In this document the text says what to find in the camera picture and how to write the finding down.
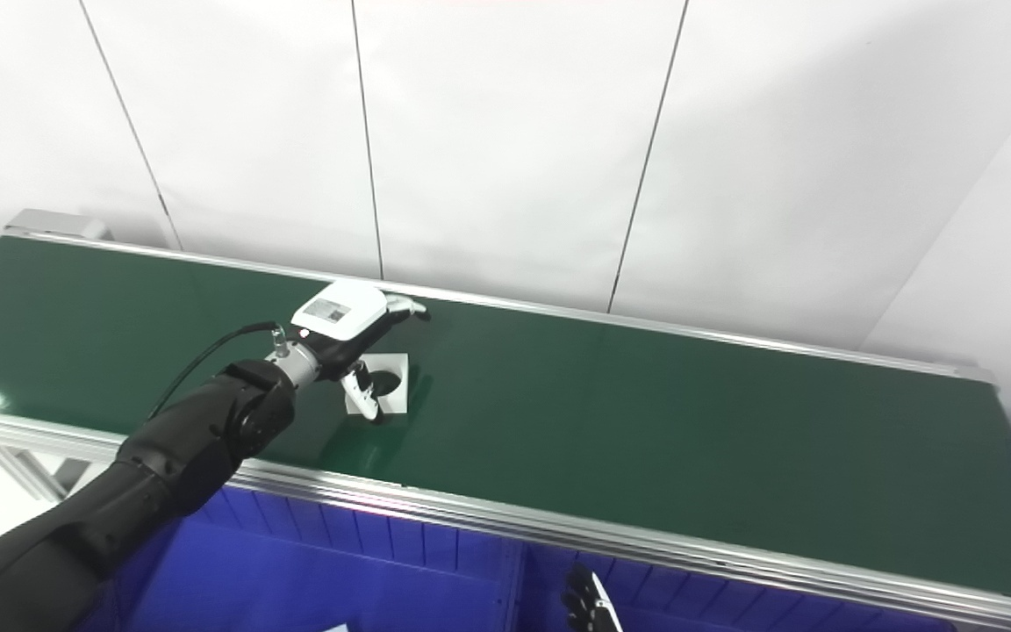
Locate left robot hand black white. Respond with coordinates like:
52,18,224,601
290,281,432,423

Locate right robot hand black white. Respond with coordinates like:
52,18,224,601
562,566,621,632

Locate green conveyor belt aluminium frame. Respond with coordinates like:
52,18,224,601
0,209,1011,628

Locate blue plastic bin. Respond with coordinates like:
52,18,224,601
75,485,526,632
519,542,954,632

